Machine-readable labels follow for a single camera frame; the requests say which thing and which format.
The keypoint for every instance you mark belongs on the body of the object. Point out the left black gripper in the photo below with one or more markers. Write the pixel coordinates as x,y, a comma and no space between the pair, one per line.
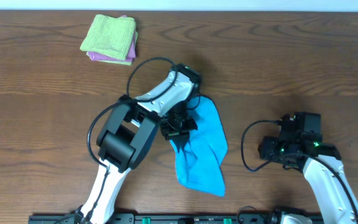
178,134

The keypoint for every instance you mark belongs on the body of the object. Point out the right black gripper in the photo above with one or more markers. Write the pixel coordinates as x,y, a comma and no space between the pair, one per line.
268,144

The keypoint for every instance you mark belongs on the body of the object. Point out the blue cloth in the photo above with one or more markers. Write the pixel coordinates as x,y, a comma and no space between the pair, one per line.
198,160

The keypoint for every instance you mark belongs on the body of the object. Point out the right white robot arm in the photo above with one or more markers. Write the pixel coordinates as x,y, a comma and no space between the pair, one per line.
300,146

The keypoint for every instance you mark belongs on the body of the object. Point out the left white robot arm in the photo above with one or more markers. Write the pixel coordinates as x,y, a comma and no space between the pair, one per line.
128,133

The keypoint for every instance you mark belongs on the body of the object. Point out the pink folded cloth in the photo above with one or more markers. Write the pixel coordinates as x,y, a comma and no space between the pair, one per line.
129,53

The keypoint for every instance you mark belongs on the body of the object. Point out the green folded cloth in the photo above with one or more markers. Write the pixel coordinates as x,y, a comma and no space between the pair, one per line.
109,35

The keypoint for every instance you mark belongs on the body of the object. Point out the light green bottom cloth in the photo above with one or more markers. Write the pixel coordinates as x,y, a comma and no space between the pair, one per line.
131,55

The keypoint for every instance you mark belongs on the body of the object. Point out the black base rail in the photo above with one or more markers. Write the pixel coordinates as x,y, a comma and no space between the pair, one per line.
277,216

